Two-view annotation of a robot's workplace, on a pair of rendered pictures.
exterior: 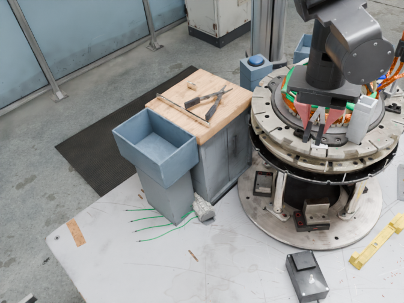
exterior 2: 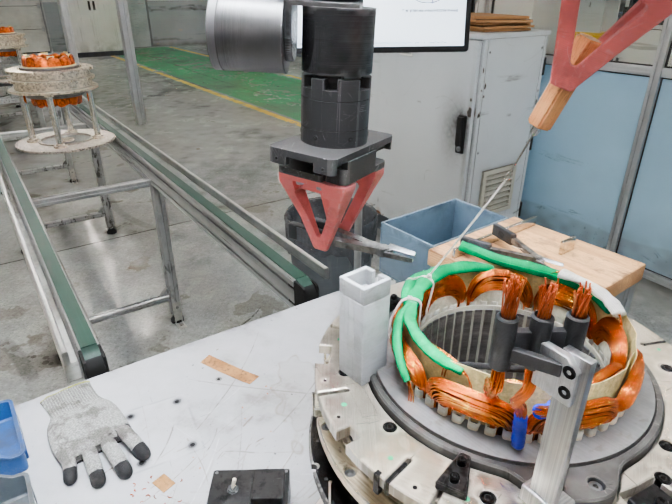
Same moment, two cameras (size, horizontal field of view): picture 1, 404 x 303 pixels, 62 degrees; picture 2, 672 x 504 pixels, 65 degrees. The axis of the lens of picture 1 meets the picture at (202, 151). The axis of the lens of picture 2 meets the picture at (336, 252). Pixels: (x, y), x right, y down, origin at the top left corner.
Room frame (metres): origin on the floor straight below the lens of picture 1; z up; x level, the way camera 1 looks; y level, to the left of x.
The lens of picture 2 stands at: (0.44, -0.65, 1.38)
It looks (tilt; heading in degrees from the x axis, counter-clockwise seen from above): 26 degrees down; 94
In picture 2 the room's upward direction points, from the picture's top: straight up
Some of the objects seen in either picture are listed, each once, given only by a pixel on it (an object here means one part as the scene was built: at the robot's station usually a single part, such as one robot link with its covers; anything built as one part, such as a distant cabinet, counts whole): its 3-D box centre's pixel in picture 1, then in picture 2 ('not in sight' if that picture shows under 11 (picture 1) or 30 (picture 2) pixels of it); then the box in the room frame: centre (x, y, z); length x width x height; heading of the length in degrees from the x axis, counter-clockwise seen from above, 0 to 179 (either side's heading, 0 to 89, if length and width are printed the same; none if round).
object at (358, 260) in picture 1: (384, 236); not in sight; (0.38, -0.42, 0.80); 0.22 x 0.04 x 0.03; 122
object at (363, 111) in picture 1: (361, 120); (364, 327); (0.44, -0.30, 1.14); 0.03 x 0.03 x 0.09; 44
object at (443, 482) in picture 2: (392, 107); (458, 471); (0.50, -0.40, 1.10); 0.03 x 0.02 x 0.01; 65
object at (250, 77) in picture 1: (254, 97); not in sight; (0.84, -0.19, 0.91); 0.07 x 0.07 x 0.25; 18
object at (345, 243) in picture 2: (322, 115); (354, 245); (0.43, -0.22, 1.17); 0.06 x 0.01 x 0.01; 160
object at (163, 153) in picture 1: (163, 174); (437, 299); (0.56, 0.10, 0.92); 0.17 x 0.11 x 0.28; 41
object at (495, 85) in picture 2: not in sight; (434, 137); (0.83, 2.46, 0.60); 1.02 x 0.55 x 1.20; 128
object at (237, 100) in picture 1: (200, 103); (532, 264); (0.66, -0.01, 1.05); 0.20 x 0.19 x 0.02; 131
